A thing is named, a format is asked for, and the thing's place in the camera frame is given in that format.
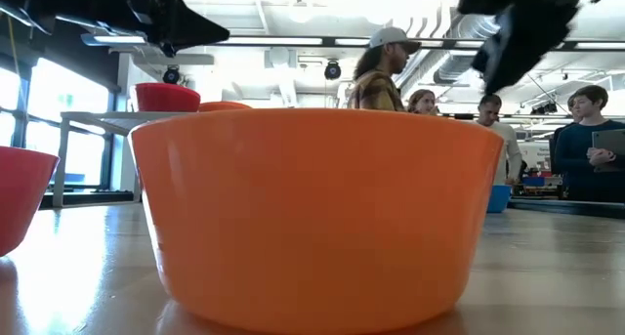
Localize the person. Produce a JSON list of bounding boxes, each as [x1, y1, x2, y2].
[[554, 84, 625, 203], [406, 88, 439, 116], [550, 93, 581, 176], [476, 93, 523, 187], [346, 25, 422, 113]]

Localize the blue plastic mini bowl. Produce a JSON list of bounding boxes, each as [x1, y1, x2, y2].
[[485, 184, 513, 214]]

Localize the black stage light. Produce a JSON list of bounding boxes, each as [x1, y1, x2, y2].
[[530, 100, 561, 115]]

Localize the grey tablet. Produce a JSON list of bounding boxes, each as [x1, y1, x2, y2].
[[591, 128, 625, 174]]

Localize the silver ventilation duct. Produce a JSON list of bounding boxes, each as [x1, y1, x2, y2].
[[397, 13, 500, 88]]

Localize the red plastic mini bowl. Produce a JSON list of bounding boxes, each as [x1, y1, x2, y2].
[[134, 82, 202, 113], [0, 146, 61, 258]]

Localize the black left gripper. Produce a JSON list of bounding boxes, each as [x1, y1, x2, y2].
[[92, 0, 230, 58]]

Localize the orange plastic mini bowl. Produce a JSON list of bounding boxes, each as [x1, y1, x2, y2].
[[129, 107, 505, 335], [197, 101, 254, 113]]

